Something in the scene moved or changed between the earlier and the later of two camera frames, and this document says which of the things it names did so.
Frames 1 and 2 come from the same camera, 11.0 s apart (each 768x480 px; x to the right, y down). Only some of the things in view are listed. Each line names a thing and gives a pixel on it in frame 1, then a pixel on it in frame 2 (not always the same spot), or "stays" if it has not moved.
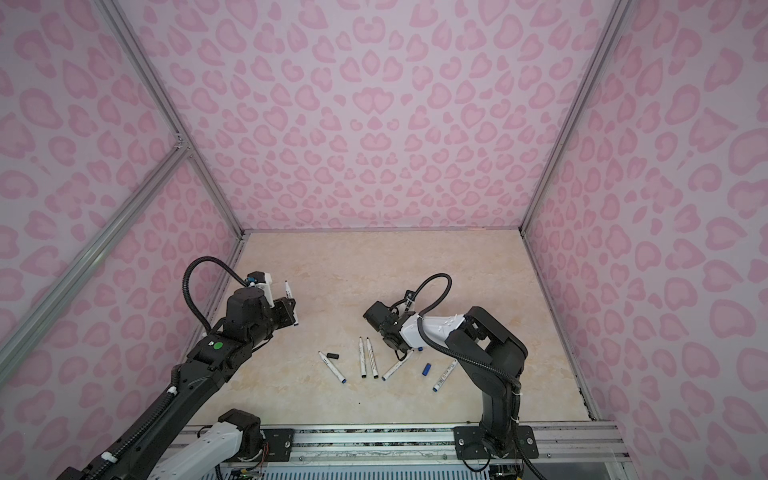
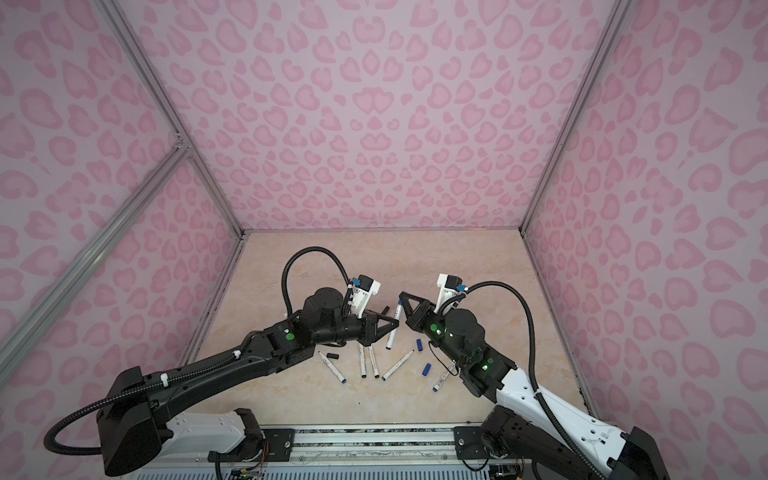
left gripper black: (287, 314) -> (378, 332)
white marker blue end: (329, 364) stays
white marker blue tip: (397, 366) stays
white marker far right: (445, 375) stays
